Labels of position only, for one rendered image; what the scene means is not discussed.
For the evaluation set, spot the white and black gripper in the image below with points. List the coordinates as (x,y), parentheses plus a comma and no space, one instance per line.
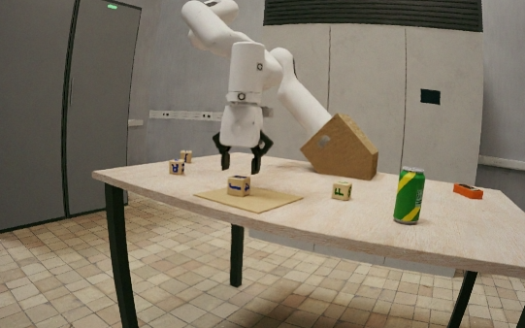
(242,126)

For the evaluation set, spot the green and yellow striped drink can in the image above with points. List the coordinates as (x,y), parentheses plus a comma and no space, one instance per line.
(409,195)

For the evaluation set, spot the tan flat mat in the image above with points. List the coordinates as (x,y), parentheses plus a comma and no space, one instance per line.
(259,200)

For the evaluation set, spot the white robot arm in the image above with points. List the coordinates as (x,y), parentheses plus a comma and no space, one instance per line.
(250,72)

